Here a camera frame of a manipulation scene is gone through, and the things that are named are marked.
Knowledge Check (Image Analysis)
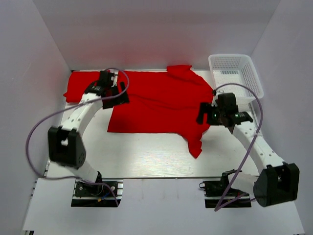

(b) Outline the folded red t-shirt stack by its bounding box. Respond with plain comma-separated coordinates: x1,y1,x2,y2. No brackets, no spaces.
64,71,100,103

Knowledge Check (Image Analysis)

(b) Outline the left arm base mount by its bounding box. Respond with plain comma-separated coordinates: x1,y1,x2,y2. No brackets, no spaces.
71,180,123,208

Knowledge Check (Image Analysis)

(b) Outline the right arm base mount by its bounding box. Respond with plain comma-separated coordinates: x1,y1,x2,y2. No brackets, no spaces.
199,180,251,209

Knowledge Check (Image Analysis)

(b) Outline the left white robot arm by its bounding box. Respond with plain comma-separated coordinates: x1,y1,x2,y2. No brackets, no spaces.
48,69,129,195

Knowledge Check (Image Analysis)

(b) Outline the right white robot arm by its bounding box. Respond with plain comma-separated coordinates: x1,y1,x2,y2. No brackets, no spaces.
196,93,300,207

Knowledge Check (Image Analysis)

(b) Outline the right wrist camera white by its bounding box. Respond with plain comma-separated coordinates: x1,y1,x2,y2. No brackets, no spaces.
211,90,220,107

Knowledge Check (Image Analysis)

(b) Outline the white plastic basket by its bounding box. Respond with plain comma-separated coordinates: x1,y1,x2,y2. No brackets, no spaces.
208,54,264,104

